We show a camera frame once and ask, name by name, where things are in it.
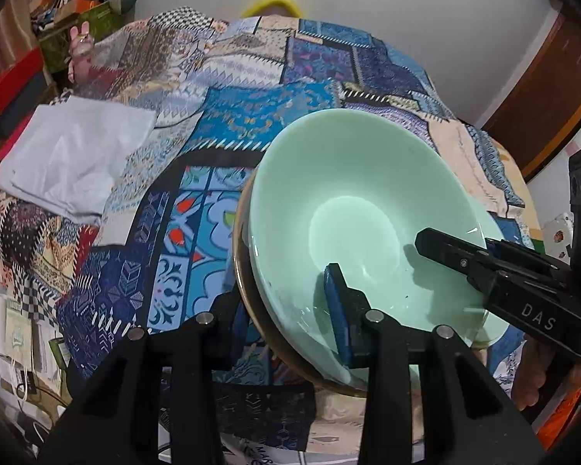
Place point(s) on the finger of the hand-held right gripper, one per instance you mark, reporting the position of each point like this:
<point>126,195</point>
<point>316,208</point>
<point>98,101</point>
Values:
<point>455,256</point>
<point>518,254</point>

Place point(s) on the brown striped curtain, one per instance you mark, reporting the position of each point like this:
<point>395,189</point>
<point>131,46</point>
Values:
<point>5,34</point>

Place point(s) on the wooden door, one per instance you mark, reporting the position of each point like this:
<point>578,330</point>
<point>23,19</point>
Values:
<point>552,82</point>

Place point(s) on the red box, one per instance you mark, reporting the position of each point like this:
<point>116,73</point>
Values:
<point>14,77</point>

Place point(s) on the person's right hand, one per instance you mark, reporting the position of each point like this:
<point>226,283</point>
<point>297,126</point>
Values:
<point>532,373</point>

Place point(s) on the patchwork blanket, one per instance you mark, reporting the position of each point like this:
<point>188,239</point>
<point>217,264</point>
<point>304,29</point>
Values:
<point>198,203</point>

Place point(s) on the yellow hoop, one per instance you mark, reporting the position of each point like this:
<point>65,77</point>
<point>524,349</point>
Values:
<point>271,0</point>

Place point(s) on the green bowl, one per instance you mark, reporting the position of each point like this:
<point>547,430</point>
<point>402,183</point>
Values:
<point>343,179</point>

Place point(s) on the pale printed card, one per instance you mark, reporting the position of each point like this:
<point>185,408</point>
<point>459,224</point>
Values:
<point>19,336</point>

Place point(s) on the green box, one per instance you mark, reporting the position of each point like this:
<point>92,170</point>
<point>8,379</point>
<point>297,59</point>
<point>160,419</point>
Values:
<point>58,43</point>

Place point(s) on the white cloth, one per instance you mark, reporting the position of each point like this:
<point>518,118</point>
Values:
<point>68,155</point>

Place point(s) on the dark grey box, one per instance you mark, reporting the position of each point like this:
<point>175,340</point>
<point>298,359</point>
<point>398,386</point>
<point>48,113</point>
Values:
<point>19,111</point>

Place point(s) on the pink doll toy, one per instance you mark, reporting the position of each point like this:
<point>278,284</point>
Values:
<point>80,48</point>

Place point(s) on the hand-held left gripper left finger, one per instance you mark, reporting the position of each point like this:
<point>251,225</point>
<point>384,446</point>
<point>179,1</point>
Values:
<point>208,344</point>

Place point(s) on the orange patterned cloth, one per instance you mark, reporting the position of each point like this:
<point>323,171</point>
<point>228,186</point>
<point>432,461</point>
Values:
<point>566,411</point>

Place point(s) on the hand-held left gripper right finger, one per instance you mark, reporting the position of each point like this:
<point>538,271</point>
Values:
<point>341,319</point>

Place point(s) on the pink bowl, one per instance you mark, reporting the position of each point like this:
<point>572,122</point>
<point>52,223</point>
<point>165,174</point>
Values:
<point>237,252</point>

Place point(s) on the white printed paper box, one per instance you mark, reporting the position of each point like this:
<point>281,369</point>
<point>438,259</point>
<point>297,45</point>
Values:
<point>557,237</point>

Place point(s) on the white wardrobe door pink hearts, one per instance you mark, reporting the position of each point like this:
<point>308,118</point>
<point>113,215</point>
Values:
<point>552,184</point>

